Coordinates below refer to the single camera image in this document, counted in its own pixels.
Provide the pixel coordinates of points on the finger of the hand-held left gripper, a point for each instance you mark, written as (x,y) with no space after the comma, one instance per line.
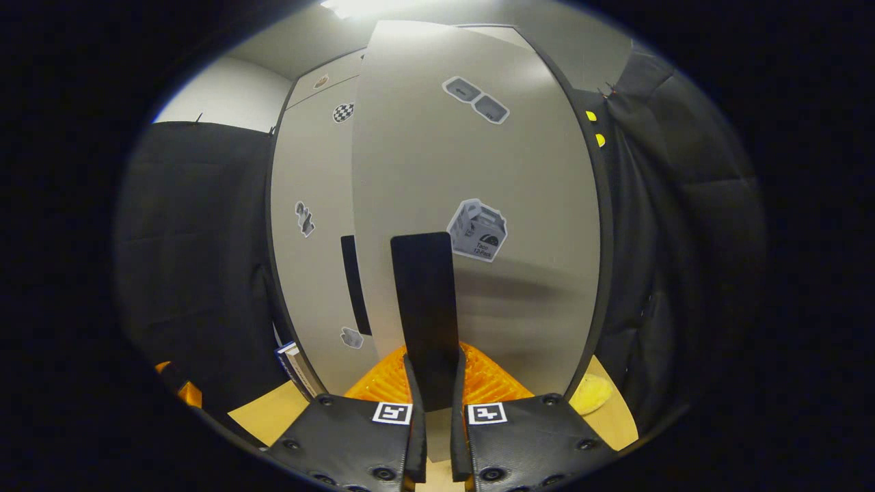
(191,395)

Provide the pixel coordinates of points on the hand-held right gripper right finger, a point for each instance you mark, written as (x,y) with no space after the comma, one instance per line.
(459,424)

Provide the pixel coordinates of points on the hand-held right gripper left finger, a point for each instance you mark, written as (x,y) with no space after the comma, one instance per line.
(417,424)

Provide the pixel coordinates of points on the grey shoe cabinet door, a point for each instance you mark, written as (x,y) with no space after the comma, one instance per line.
(307,287)
(424,137)

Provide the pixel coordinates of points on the grey double-door shoe cabinet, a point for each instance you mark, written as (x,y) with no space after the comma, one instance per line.
(335,75)

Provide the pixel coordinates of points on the dark blue book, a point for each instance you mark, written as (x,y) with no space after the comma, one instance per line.
(290,372)

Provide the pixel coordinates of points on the large ceiling light panel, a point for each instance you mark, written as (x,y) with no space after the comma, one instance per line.
(355,7)

